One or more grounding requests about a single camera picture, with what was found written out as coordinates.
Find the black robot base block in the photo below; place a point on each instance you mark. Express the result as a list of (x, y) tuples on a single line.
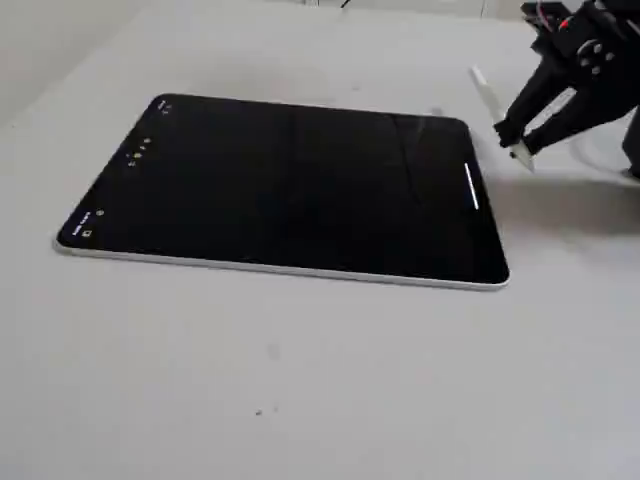
[(632, 145)]

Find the black screen silver tablet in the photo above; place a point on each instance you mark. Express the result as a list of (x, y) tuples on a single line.
[(280, 200)]

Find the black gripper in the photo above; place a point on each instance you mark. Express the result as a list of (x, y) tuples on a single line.
[(560, 75)]

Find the white stylus pencil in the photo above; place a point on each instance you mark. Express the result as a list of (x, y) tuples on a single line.
[(487, 95)]

